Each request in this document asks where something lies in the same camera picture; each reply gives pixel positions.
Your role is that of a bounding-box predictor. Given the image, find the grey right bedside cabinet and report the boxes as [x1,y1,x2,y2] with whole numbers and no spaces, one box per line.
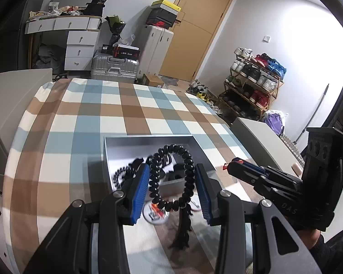
[230,118,303,178]

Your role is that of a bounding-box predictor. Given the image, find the white upright suitcase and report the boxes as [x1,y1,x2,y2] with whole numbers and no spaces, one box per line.
[134,25,174,79]

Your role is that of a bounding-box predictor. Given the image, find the grey open storage box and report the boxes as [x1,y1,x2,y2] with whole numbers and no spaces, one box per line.
[103,134,218,199]

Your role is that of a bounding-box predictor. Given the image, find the black red shoe box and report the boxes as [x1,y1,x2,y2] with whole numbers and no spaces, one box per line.
[145,8,178,29]

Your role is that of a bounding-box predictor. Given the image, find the black spiral tie in box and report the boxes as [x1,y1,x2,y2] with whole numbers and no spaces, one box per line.
[111,158,144,191]

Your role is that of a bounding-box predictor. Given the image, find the wooden shoe rack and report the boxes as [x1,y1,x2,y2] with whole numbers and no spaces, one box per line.
[219,47,287,121]

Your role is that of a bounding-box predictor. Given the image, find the silver hard suitcase lying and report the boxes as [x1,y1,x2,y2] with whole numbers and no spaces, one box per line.
[90,52,139,84]

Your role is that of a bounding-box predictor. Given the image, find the wooden door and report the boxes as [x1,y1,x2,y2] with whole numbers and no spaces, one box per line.
[159,0,232,81]

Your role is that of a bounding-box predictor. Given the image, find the black box on suitcase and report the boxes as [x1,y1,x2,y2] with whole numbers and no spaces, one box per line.
[101,44,140,60]

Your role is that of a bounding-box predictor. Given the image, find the small cardboard box on floor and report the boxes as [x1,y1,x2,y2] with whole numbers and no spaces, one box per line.
[142,74,164,88]

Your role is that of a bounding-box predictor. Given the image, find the purple bag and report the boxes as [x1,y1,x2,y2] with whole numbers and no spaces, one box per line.
[263,110,289,136]

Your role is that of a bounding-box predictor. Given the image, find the white round badge red print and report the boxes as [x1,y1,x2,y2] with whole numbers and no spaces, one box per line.
[142,201,170,225]

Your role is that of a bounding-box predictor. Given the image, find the yellow lid shoe box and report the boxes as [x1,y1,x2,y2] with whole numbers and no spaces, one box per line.
[150,0,181,15]

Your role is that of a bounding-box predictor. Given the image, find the right hand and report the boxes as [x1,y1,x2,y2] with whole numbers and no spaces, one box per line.
[297,229,322,249]

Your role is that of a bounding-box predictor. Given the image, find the black spiral hair tie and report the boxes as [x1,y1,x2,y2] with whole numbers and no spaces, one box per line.
[147,143,196,212]

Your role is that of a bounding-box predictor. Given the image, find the plaid bed sheet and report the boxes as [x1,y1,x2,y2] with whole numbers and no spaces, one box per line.
[2,79,251,273]

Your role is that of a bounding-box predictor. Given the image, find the white drawer desk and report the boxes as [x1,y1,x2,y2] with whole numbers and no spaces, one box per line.
[25,16,102,71]

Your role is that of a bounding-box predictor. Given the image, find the black toothed hair clip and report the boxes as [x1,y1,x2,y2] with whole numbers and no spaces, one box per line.
[170,203,193,250]

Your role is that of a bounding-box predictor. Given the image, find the black bag on desk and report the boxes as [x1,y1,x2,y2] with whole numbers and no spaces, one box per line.
[83,0,107,17]

